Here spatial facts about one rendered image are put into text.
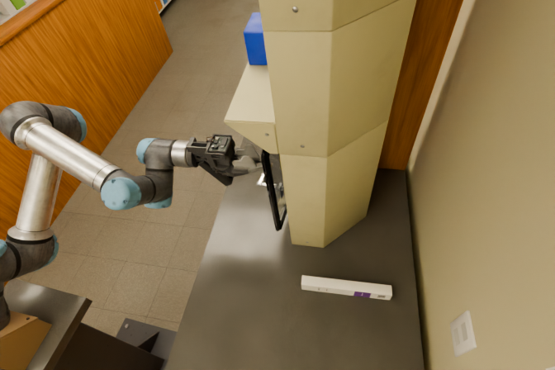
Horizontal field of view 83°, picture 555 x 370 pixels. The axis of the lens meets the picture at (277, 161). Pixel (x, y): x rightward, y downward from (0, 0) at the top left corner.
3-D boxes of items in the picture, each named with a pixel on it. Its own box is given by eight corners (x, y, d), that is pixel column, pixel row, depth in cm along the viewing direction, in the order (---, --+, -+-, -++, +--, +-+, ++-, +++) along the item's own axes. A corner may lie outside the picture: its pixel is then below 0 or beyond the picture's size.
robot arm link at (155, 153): (149, 166, 94) (151, 137, 94) (183, 168, 92) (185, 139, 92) (133, 167, 86) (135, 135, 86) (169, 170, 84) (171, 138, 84)
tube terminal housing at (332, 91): (366, 176, 125) (410, -46, 66) (366, 253, 104) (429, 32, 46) (303, 171, 129) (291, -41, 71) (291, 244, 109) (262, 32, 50)
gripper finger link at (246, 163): (263, 160, 79) (228, 158, 80) (266, 175, 83) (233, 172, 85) (266, 151, 81) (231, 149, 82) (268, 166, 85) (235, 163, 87)
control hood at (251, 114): (297, 73, 93) (296, 42, 86) (279, 155, 73) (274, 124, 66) (260, 73, 96) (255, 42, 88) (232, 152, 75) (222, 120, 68)
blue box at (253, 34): (292, 45, 85) (291, 11, 78) (286, 66, 79) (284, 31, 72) (257, 45, 87) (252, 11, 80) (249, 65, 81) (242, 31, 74)
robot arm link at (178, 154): (177, 172, 88) (187, 150, 93) (192, 173, 88) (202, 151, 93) (168, 154, 83) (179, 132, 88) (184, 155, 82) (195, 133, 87)
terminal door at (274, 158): (301, 165, 125) (296, 81, 94) (278, 233, 107) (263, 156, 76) (299, 165, 125) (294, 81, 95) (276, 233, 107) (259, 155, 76)
